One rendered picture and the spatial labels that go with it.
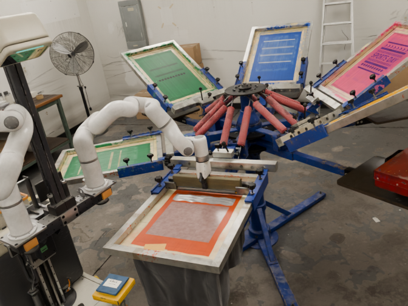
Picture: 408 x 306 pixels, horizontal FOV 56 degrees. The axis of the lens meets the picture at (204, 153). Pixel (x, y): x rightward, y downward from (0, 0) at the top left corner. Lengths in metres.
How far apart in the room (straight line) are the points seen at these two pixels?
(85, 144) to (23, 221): 0.45
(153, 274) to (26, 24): 1.25
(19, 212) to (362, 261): 2.36
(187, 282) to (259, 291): 1.09
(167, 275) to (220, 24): 4.86
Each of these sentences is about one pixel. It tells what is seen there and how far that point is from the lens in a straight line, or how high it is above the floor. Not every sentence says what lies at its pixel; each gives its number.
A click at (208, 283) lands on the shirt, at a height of 0.79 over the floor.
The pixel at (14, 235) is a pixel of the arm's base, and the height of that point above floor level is 1.15.
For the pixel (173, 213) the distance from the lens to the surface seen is 2.06.
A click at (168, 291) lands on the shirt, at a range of 2.03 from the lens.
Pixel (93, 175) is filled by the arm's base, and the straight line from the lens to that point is 2.05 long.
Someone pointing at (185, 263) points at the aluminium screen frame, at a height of 0.98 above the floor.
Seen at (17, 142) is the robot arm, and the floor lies 1.56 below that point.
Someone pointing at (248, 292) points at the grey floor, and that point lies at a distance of 2.91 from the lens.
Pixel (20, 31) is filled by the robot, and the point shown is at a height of 1.97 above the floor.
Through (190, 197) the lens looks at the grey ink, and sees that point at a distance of 2.15.
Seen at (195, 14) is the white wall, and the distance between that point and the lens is 6.40.
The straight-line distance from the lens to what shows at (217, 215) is 1.98.
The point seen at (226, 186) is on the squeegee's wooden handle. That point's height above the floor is 1.01.
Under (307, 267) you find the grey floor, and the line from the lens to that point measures 3.09.
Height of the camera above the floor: 2.05
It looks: 24 degrees down
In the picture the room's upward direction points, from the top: 9 degrees counter-clockwise
